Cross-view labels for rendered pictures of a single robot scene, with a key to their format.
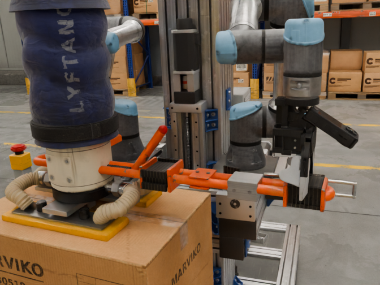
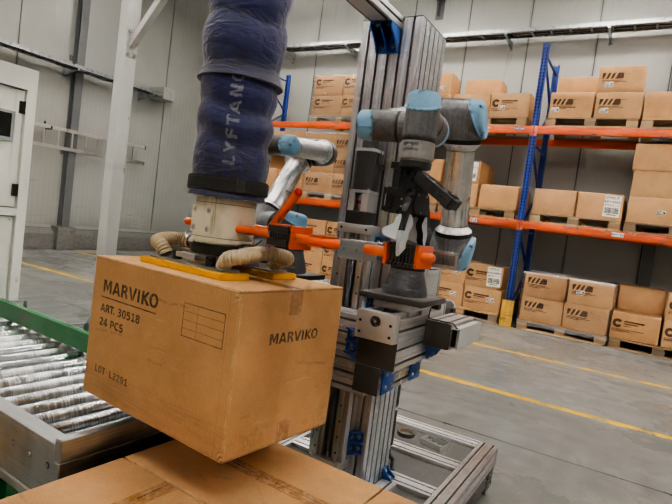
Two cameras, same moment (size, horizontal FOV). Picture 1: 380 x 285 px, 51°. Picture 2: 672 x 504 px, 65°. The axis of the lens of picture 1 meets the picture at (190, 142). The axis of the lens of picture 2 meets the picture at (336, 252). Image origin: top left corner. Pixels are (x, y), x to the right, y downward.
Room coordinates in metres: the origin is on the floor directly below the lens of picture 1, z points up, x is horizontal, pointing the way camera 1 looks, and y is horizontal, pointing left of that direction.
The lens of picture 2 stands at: (-0.38, -0.33, 1.26)
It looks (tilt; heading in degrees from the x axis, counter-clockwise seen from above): 3 degrees down; 12
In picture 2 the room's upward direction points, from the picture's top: 7 degrees clockwise
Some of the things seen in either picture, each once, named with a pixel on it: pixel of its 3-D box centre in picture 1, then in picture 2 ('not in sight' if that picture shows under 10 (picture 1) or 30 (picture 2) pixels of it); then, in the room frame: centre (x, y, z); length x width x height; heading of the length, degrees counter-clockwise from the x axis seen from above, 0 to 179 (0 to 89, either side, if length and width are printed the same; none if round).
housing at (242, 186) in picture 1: (245, 186); (358, 249); (0.85, -0.12, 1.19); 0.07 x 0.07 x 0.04; 66
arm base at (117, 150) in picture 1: (125, 143); (287, 258); (1.57, 0.26, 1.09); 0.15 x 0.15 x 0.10
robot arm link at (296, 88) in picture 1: (301, 87); (416, 153); (0.80, -0.23, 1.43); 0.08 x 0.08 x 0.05
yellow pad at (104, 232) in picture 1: (63, 214); (193, 262); (0.95, 0.34, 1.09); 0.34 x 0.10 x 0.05; 66
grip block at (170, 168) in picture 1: (162, 173); (289, 236); (0.93, 0.07, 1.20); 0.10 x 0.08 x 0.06; 156
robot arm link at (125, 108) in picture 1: (121, 116); (289, 227); (1.57, 0.27, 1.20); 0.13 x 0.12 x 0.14; 77
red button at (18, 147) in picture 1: (18, 149); not in sight; (1.78, 0.80, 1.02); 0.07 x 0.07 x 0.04
